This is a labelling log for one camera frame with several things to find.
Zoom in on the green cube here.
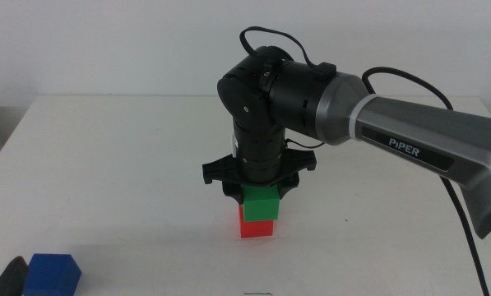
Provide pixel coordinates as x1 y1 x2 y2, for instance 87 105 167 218
242 184 280 223

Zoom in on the blue cube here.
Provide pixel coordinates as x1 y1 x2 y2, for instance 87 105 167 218
22 253 83 296

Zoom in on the red cube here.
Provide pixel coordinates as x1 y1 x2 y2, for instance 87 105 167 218
239 204 275 239

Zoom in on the short thin black wire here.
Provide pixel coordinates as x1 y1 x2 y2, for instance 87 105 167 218
285 138 325 150

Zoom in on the thin black cable loop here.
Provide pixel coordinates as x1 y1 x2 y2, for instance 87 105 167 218
239 26 337 81

